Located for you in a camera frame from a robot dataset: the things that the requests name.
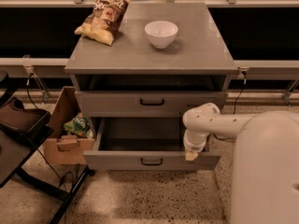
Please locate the grey drawer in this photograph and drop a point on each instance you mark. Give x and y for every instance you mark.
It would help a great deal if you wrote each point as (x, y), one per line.
(144, 104)
(144, 144)

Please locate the cardboard box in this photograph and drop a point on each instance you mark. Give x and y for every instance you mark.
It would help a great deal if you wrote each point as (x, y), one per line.
(63, 147)

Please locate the brown yellow chip bag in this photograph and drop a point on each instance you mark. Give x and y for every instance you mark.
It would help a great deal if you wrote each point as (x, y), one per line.
(104, 23)

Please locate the white bowl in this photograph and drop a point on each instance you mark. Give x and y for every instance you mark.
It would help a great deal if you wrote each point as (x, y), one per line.
(161, 33)

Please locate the green snack bag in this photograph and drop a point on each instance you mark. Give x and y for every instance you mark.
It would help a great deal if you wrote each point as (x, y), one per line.
(78, 126)

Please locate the grey top drawer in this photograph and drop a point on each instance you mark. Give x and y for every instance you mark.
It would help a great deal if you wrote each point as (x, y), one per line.
(144, 104)

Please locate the grey drawer cabinet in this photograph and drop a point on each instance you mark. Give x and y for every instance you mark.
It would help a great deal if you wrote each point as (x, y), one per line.
(197, 60)

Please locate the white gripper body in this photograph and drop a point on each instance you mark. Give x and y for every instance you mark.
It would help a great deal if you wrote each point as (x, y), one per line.
(193, 146)

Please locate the black stand with tray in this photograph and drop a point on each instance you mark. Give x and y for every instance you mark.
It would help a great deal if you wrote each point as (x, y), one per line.
(16, 149)

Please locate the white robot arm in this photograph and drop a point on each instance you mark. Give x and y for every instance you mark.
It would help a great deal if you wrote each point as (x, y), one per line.
(265, 176)

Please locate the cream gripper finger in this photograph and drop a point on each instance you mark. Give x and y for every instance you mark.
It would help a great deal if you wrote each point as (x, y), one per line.
(190, 156)

